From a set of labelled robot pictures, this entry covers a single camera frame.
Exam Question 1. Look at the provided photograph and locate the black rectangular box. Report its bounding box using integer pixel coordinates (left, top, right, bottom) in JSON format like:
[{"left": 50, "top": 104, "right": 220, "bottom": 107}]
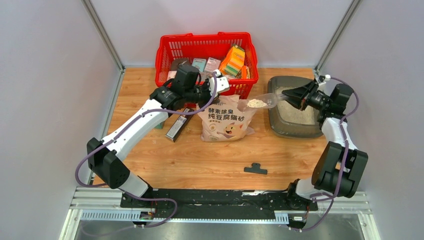
[{"left": 165, "top": 107, "right": 194, "bottom": 143}]

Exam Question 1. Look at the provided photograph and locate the pink cat litter bag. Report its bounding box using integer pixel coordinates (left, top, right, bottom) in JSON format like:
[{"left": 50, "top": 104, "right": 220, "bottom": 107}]
[{"left": 198, "top": 95, "right": 256, "bottom": 142}]

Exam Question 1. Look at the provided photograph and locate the teal rectangular box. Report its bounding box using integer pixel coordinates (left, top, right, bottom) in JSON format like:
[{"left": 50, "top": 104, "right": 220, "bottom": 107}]
[{"left": 155, "top": 121, "right": 165, "bottom": 129}]

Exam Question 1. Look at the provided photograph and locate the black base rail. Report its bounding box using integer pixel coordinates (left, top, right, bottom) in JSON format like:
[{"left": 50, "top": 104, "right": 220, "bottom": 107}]
[{"left": 120, "top": 188, "right": 318, "bottom": 224}]

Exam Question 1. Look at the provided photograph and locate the orange item in basket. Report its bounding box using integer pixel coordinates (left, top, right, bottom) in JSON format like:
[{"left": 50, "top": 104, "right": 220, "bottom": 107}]
[{"left": 239, "top": 65, "right": 250, "bottom": 80}]

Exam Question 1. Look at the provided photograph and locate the pink white box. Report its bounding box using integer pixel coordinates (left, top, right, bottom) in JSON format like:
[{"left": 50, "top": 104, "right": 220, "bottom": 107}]
[{"left": 166, "top": 70, "right": 177, "bottom": 81}]

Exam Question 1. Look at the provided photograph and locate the purple cable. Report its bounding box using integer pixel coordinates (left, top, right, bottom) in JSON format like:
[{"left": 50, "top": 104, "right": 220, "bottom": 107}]
[
  {"left": 74, "top": 71, "right": 218, "bottom": 237},
  {"left": 284, "top": 76, "right": 361, "bottom": 232}
]

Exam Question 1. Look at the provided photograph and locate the clear plastic scoop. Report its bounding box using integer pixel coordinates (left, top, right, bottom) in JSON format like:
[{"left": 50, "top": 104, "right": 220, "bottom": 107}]
[{"left": 237, "top": 93, "right": 288, "bottom": 112}]

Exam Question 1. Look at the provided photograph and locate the teal small box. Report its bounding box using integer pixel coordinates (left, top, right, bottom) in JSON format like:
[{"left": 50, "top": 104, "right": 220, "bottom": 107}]
[{"left": 191, "top": 58, "right": 207, "bottom": 72}]

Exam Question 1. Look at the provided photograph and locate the brown round tin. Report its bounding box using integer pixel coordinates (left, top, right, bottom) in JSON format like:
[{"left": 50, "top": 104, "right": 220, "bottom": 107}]
[{"left": 169, "top": 57, "right": 191, "bottom": 71}]

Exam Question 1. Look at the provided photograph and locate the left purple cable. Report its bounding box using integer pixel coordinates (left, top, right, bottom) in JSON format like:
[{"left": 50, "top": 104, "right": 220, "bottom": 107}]
[{"left": 74, "top": 71, "right": 218, "bottom": 237}]

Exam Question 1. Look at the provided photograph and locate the black bag clip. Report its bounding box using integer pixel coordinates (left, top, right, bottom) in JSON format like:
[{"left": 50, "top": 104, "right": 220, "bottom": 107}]
[{"left": 243, "top": 162, "right": 268, "bottom": 175}]

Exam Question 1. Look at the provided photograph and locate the red plastic shopping basket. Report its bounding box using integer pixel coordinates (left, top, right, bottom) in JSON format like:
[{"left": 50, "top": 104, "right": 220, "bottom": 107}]
[{"left": 155, "top": 32, "right": 259, "bottom": 99}]

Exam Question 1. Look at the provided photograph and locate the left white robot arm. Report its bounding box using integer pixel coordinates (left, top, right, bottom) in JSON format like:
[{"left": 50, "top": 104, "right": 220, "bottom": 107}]
[{"left": 84, "top": 65, "right": 230, "bottom": 208}]

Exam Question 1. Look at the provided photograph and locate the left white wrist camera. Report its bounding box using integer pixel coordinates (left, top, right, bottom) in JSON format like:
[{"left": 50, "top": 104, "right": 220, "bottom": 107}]
[{"left": 210, "top": 69, "right": 230, "bottom": 97}]

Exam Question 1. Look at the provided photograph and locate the grey litter box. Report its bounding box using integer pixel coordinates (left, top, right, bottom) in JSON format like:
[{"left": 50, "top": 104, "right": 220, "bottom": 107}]
[{"left": 267, "top": 75, "right": 323, "bottom": 139}]

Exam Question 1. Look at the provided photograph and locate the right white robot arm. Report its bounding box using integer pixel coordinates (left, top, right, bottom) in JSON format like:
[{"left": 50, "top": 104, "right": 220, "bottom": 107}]
[{"left": 282, "top": 81, "right": 368, "bottom": 210}]

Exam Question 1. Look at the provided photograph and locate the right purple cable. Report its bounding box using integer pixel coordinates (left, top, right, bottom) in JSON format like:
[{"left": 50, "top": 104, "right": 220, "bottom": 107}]
[{"left": 284, "top": 76, "right": 361, "bottom": 232}]

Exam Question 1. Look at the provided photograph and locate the grey pink small box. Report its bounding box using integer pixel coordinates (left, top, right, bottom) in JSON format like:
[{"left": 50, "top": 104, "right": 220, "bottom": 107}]
[{"left": 203, "top": 57, "right": 221, "bottom": 73}]

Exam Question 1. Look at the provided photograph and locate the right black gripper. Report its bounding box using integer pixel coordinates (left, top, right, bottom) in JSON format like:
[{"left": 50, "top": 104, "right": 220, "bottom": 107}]
[{"left": 281, "top": 80, "right": 331, "bottom": 111}]

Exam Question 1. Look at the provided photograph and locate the orange striped sponge pack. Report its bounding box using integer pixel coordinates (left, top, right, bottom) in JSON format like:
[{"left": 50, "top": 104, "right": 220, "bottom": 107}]
[{"left": 218, "top": 44, "right": 246, "bottom": 79}]

